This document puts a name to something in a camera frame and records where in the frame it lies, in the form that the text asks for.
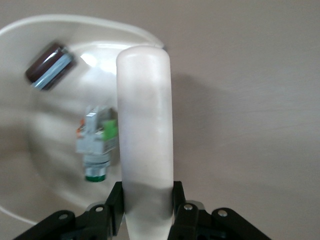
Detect dark brown cylindrical capacitor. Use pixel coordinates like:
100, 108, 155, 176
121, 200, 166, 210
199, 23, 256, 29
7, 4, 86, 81
24, 41, 78, 91

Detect beige hand brush black bristles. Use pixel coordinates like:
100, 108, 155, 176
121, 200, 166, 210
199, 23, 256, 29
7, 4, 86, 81
116, 46, 175, 240

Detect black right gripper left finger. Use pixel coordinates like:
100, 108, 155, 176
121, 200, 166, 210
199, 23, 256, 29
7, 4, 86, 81
14, 181, 125, 240

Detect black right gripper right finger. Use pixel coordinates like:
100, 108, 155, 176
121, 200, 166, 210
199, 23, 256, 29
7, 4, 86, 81
168, 180, 272, 240

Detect brown table cover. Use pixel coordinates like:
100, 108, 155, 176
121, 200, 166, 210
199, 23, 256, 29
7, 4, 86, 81
0, 0, 320, 240

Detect white orange push-button switch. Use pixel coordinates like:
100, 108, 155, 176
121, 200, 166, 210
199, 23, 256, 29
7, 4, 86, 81
74, 104, 119, 182

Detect beige plastic dustpan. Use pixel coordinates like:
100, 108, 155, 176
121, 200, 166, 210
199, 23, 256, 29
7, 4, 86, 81
0, 14, 166, 226

